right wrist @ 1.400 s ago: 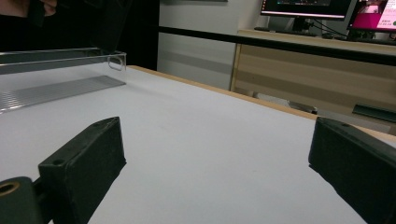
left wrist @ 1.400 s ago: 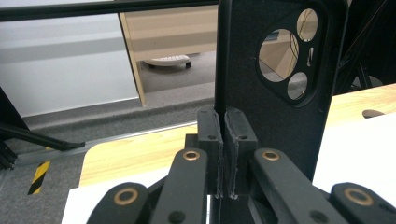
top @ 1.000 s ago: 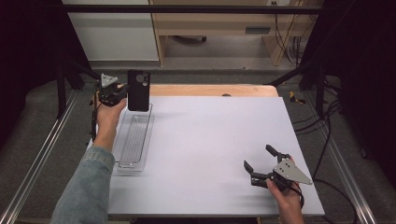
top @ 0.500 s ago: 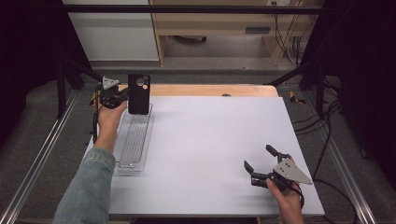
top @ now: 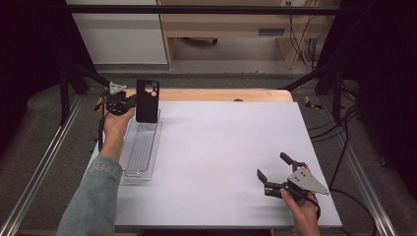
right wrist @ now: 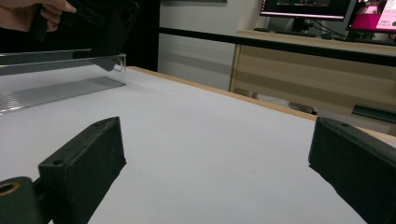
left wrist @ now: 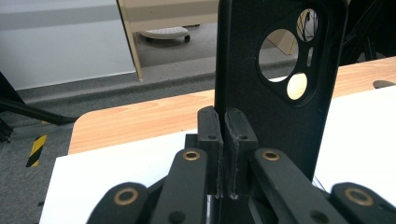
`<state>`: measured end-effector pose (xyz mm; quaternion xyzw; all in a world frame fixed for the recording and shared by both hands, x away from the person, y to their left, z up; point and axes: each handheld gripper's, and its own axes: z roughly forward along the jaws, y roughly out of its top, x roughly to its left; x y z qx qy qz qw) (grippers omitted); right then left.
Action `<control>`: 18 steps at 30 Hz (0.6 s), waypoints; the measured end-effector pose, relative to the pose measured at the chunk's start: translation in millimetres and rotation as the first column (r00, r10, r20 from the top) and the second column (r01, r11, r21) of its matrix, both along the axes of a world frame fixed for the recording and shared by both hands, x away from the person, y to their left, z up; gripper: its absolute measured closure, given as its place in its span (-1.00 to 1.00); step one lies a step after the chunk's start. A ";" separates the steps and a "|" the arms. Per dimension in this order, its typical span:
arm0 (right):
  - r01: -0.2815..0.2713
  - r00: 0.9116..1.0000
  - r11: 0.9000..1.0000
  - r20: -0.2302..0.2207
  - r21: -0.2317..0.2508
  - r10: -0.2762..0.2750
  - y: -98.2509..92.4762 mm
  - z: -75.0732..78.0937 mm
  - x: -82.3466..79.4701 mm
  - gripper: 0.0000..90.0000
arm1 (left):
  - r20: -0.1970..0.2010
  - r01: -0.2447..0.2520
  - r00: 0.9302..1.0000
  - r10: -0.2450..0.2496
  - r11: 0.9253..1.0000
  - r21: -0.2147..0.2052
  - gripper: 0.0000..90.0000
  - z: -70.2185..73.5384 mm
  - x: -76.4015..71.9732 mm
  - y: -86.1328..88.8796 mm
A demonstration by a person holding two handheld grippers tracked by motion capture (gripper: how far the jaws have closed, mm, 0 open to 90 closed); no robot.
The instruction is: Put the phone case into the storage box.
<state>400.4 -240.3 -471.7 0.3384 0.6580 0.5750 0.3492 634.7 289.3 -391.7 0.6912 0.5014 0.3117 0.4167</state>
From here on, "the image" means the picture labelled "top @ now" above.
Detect aluminium floor rail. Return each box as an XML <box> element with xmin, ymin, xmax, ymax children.
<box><xmin>319</xmin><ymin>97</ymin><xmax>398</xmax><ymax>236</ymax></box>
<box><xmin>0</xmin><ymin>94</ymin><xmax>84</xmax><ymax>236</ymax></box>

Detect black floor cables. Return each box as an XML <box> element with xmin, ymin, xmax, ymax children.
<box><xmin>307</xmin><ymin>82</ymin><xmax>362</xmax><ymax>180</ymax></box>

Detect white cabinet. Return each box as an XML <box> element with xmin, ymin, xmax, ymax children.
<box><xmin>66</xmin><ymin>0</ymin><xmax>168</xmax><ymax>65</ymax></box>

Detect yellow black floor tape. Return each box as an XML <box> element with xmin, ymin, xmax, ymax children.
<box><xmin>304</xmin><ymin>95</ymin><xmax>323</xmax><ymax>111</ymax></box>
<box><xmin>94</xmin><ymin>94</ymin><xmax>106</xmax><ymax>112</ymax></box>

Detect wooden table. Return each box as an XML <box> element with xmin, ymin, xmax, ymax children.
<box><xmin>126</xmin><ymin>88</ymin><xmax>294</xmax><ymax>103</ymax></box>

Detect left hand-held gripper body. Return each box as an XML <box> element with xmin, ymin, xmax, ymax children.
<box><xmin>104</xmin><ymin>82</ymin><xmax>137</xmax><ymax>116</ymax></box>

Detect black phone case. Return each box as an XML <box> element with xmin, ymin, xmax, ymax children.
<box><xmin>135</xmin><ymin>79</ymin><xmax>160</xmax><ymax>124</ymax></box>

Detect right hand-held gripper cable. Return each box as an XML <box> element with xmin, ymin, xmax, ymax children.
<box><xmin>306</xmin><ymin>187</ymin><xmax>379</xmax><ymax>236</ymax></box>

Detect white table board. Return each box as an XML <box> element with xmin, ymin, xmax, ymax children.
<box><xmin>88</xmin><ymin>100</ymin><xmax>342</xmax><ymax>229</ymax></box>

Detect black curtain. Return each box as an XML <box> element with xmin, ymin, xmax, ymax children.
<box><xmin>316</xmin><ymin>0</ymin><xmax>417</xmax><ymax>191</ymax></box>
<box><xmin>0</xmin><ymin>0</ymin><xmax>96</xmax><ymax>155</ymax></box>

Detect person's right hand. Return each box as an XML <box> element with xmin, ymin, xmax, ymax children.
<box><xmin>279</xmin><ymin>188</ymin><xmax>322</xmax><ymax>227</ymax></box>

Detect light wooden desk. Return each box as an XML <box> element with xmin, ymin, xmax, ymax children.
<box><xmin>156</xmin><ymin>0</ymin><xmax>342</xmax><ymax>71</ymax></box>

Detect black horizontal frame bar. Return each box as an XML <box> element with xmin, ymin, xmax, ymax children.
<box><xmin>65</xmin><ymin>4</ymin><xmax>343</xmax><ymax>15</ymax></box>

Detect person's left hand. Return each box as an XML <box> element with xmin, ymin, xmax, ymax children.
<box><xmin>102</xmin><ymin>107</ymin><xmax>136</xmax><ymax>143</ymax></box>

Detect black metal stand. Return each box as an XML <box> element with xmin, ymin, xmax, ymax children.
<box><xmin>277</xmin><ymin>62</ymin><xmax>344</xmax><ymax>126</ymax></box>
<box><xmin>58</xmin><ymin>61</ymin><xmax>126</xmax><ymax>126</ymax></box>

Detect clear plastic packaging tray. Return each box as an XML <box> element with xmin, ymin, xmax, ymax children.
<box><xmin>119</xmin><ymin>109</ymin><xmax>164</xmax><ymax>182</ymax></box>

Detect hanging desk cables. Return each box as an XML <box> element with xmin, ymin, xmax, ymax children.
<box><xmin>288</xmin><ymin>13</ymin><xmax>332</xmax><ymax>71</ymax></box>

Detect grey desk label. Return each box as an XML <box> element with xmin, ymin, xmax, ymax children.
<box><xmin>258</xmin><ymin>28</ymin><xmax>286</xmax><ymax>36</ymax></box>

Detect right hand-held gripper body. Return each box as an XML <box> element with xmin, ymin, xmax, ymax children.
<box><xmin>265</xmin><ymin>160</ymin><xmax>329</xmax><ymax>202</ymax></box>

